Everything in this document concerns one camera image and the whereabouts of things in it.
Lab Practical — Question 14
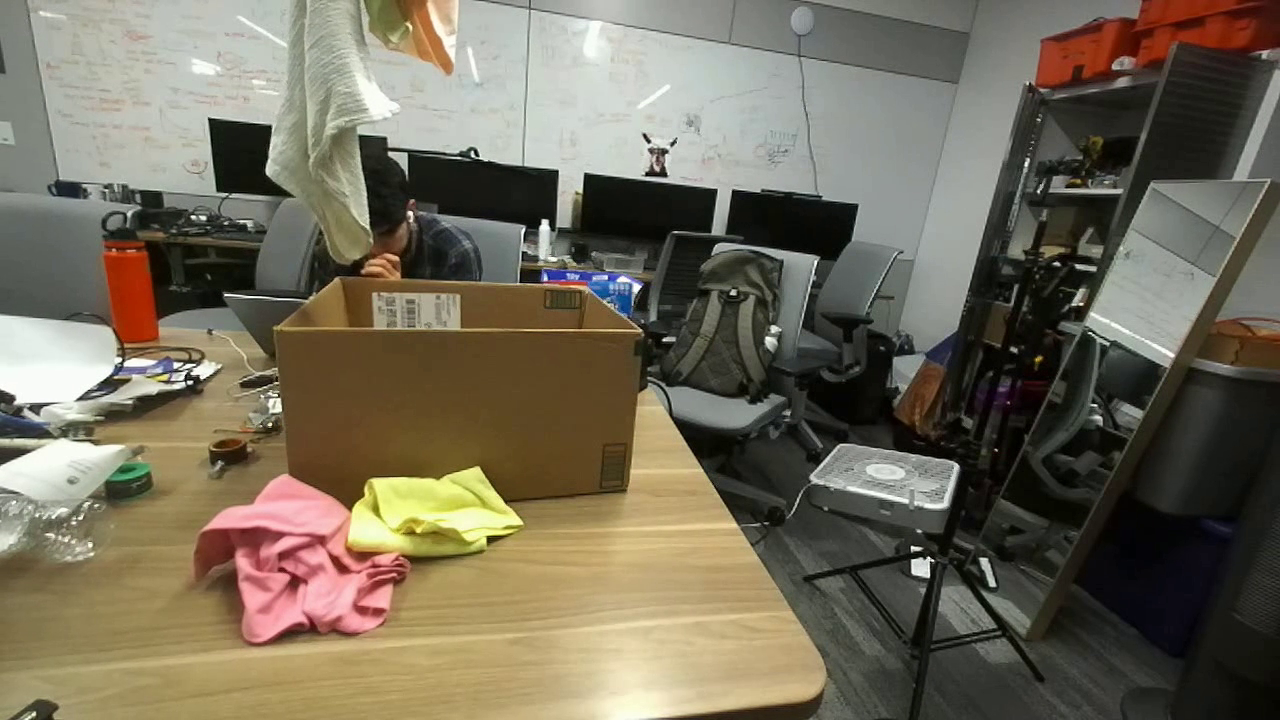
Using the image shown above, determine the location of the white towel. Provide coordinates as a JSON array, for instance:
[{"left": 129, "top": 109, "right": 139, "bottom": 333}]
[{"left": 259, "top": 0, "right": 406, "bottom": 269}]

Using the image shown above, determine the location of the pink cloth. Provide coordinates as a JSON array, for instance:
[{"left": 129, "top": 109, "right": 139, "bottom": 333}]
[{"left": 194, "top": 473, "right": 418, "bottom": 648}]

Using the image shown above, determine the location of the blue cardboard box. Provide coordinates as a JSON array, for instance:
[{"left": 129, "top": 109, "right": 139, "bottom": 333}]
[{"left": 538, "top": 269, "right": 641, "bottom": 321}]

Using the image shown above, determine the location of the brown cardboard box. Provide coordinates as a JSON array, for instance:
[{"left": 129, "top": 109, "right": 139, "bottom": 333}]
[{"left": 272, "top": 272, "right": 647, "bottom": 505}]

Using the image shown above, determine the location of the grey backpack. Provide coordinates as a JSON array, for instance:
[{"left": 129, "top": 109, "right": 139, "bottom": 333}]
[{"left": 661, "top": 247, "right": 787, "bottom": 401}]

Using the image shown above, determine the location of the grey office chair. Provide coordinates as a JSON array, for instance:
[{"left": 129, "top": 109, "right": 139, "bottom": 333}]
[
  {"left": 776, "top": 236, "right": 913, "bottom": 428},
  {"left": 647, "top": 236, "right": 825, "bottom": 530},
  {"left": 252, "top": 197, "right": 333, "bottom": 301}
]

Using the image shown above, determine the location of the black monitor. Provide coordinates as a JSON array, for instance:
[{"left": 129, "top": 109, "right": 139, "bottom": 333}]
[
  {"left": 206, "top": 116, "right": 293, "bottom": 200},
  {"left": 575, "top": 171, "right": 720, "bottom": 245},
  {"left": 725, "top": 183, "right": 865, "bottom": 264},
  {"left": 406, "top": 149, "right": 566, "bottom": 233}
]

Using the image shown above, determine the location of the small horned figurine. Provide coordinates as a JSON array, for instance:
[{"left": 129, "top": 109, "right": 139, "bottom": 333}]
[{"left": 635, "top": 129, "right": 685, "bottom": 181}]

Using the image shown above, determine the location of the yellow-green cloth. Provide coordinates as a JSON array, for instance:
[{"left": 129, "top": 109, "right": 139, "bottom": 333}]
[{"left": 344, "top": 464, "right": 527, "bottom": 564}]

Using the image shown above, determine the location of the white perforated square device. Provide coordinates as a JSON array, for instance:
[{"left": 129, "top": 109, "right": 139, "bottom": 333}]
[{"left": 803, "top": 439, "right": 965, "bottom": 541}]

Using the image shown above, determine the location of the black tripod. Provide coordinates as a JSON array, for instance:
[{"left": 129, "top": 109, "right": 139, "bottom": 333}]
[{"left": 801, "top": 251, "right": 1053, "bottom": 720}]

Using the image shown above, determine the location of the brown tape roll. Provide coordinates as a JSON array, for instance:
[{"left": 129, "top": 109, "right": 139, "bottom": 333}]
[{"left": 206, "top": 431, "right": 259, "bottom": 473}]

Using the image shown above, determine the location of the metal shelf unit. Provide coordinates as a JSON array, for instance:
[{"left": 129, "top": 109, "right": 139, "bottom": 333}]
[{"left": 956, "top": 64, "right": 1173, "bottom": 452}]

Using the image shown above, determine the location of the orange water bottle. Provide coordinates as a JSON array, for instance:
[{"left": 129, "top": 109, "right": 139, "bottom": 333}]
[{"left": 101, "top": 236, "right": 164, "bottom": 351}]

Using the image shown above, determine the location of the green tape roll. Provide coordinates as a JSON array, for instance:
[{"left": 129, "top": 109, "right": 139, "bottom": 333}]
[{"left": 101, "top": 457, "right": 156, "bottom": 500}]

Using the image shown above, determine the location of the orange storage bin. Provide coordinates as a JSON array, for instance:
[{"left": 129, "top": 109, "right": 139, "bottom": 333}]
[
  {"left": 1131, "top": 0, "right": 1280, "bottom": 71},
  {"left": 1038, "top": 12, "right": 1145, "bottom": 91}
]

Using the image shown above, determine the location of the grey trash bin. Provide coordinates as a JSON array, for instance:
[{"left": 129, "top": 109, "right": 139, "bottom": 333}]
[{"left": 1130, "top": 348, "right": 1280, "bottom": 530}]

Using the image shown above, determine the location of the white paper sheet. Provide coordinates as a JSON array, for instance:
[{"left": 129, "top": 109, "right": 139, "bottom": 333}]
[
  {"left": 0, "top": 437, "right": 138, "bottom": 511},
  {"left": 0, "top": 313, "right": 125, "bottom": 414}
]

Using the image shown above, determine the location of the grey chair back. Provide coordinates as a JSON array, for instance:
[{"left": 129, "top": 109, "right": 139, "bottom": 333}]
[{"left": 0, "top": 188, "right": 114, "bottom": 326}]

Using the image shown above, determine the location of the clear plastic bag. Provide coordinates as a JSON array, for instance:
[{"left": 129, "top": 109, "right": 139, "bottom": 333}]
[{"left": 0, "top": 484, "right": 103, "bottom": 573}]

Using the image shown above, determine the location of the white panel wood frame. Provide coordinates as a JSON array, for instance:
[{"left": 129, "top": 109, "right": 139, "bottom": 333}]
[{"left": 1024, "top": 176, "right": 1280, "bottom": 644}]

